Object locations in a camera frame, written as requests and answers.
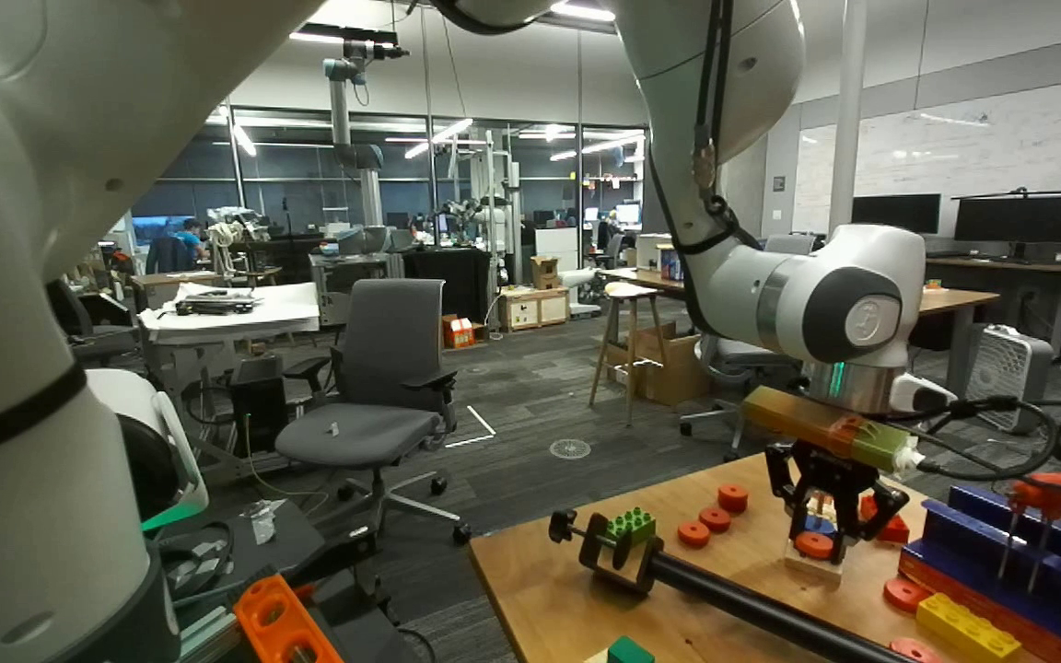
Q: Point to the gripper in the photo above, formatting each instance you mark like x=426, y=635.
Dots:
x=830, y=465

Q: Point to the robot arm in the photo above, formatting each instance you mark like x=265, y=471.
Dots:
x=24, y=276

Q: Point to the grey robot arm on post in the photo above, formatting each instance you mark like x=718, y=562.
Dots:
x=346, y=120

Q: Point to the red block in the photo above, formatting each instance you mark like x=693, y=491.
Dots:
x=890, y=529

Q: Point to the wooden peg base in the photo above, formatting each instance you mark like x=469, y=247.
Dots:
x=811, y=566

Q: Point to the black clamp with pole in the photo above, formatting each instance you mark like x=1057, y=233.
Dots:
x=724, y=594

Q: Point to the light grey office chair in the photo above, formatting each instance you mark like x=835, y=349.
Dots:
x=742, y=359

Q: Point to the yellow toy brick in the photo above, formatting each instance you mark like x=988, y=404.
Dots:
x=965, y=628

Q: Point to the green toy brick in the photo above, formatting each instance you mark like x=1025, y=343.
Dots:
x=632, y=525

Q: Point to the cardboard box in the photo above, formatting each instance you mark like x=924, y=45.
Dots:
x=669, y=368

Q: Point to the white box fan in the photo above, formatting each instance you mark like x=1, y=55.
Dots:
x=1009, y=373

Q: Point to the orange toy on metal legs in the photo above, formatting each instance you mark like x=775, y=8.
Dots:
x=1055, y=488

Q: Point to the wooden desk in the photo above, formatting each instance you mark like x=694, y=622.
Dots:
x=954, y=299

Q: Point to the blue toy brick structure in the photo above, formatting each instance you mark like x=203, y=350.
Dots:
x=1046, y=589

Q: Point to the small green block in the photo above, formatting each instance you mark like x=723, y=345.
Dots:
x=630, y=651

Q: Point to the wooden stool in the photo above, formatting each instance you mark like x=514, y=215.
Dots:
x=632, y=293

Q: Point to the monitor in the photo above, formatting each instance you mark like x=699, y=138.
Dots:
x=895, y=213
x=1026, y=218

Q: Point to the low wooden cabinet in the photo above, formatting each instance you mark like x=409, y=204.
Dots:
x=535, y=308

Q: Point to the whiteboard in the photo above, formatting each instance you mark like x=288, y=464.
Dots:
x=954, y=147

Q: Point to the small orange box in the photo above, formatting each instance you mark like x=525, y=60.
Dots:
x=459, y=331

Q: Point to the orange plastic tool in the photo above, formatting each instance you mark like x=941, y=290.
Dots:
x=284, y=624

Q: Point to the white table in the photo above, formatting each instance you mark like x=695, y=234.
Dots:
x=245, y=318

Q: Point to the person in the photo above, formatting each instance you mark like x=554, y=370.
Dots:
x=190, y=239

